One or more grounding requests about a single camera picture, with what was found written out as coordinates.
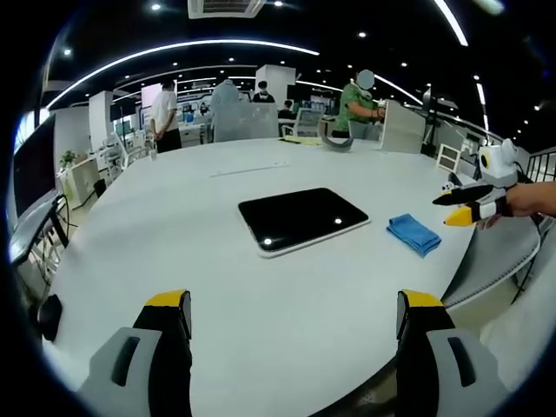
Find yellow paper sheets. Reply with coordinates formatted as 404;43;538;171
277;135;323;147

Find black desk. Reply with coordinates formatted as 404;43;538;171
8;195;70;301

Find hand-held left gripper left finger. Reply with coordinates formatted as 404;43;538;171
76;289;194;417

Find large black monitor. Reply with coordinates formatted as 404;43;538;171
11;113;58;217

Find black round device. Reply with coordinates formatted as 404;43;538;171
36;294;64;342

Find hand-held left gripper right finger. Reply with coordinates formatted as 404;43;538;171
395;289;510;417

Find grey curved headrest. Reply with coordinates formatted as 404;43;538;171
319;120;354;155

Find black tablet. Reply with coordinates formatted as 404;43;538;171
237;187;372;260

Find white office chair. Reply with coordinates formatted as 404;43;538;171
281;107;326;138

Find blue cleaning cloth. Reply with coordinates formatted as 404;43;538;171
386;213;442;259

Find black tripod stand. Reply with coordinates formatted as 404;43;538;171
419;86;457;157

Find ceiling air conditioner vent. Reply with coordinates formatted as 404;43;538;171
187;0;266;20

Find person's right hand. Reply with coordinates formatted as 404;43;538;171
506;181;556;218

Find white picture frame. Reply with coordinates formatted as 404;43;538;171
436;142;463;171

